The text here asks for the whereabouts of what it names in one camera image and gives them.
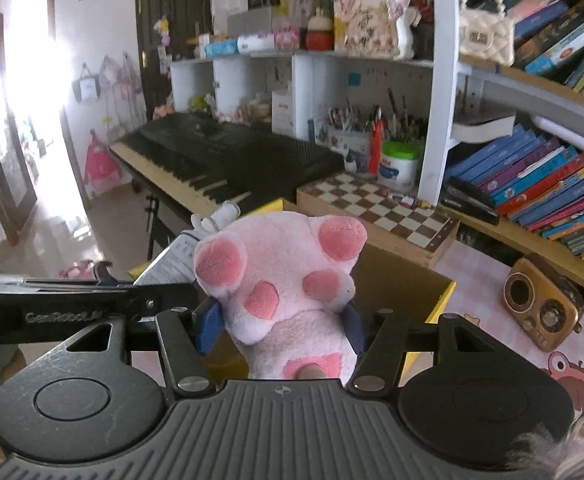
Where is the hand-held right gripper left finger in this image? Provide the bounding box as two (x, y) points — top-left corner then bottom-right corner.
(64, 300), (222, 398)

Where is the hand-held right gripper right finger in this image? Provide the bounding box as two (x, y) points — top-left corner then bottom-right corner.
(343, 305), (493, 397)

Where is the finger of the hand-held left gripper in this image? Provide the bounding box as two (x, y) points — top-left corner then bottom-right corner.
(132, 282), (195, 323)
(27, 261), (133, 293)

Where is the yellow cardboard box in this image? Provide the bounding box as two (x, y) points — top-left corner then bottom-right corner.
(127, 199), (457, 396)

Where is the pink plush pig toy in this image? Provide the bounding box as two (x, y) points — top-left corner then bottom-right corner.
(134, 200), (369, 381)

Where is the pink checked cloth desktop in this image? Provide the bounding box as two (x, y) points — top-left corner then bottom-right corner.
(422, 237), (584, 428)

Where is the black keyboard stand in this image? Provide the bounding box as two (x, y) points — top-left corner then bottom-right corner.
(144, 192), (173, 263)

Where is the pink hanging bag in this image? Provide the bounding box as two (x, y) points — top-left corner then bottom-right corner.
(84, 130), (123, 198)

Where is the wooden chessboard box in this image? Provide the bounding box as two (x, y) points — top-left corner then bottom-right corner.
(297, 172), (460, 268)

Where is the white jar green lid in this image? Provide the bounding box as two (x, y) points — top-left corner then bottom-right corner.
(377, 141), (421, 188)

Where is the black electronic keyboard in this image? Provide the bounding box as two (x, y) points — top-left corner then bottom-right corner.
(108, 112), (345, 218)

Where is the pen holder with pens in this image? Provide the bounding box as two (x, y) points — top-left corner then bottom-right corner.
(327, 105), (373, 163)

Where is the brown retro radio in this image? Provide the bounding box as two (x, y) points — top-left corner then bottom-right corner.
(503, 252), (584, 353)

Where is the wooden bookshelf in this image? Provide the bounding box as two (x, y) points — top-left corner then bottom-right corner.
(439, 55), (584, 306)

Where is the white carton red label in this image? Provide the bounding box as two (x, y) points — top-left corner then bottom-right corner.
(272, 87), (294, 137)

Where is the white shelf unit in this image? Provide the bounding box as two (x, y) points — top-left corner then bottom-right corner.
(169, 0), (473, 206)

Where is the row of blue spine books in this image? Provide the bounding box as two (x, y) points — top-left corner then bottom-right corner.
(442, 125), (584, 276)

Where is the thick lying book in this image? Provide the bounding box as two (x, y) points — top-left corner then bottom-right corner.
(452, 110), (517, 143)

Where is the grey fluffy pompom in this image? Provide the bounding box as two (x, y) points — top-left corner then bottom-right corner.
(507, 360), (584, 480)

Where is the blue tissue pack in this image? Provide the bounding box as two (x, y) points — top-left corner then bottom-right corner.
(204, 40), (239, 58)

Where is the white tissue pack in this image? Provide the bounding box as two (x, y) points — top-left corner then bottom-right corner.
(237, 34), (276, 55)

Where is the small pink box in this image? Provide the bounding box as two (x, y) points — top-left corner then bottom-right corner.
(274, 25), (300, 52)

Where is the grey box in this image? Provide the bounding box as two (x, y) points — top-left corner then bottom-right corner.
(227, 6), (288, 36)

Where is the floral fabric plush doll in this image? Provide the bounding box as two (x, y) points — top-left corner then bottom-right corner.
(333, 0), (420, 60)

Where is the cream quilted handbag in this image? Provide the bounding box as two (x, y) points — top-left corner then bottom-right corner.
(458, 0), (515, 67)

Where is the row of mixed books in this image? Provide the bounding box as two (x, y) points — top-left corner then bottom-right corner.
(504, 0), (584, 101)

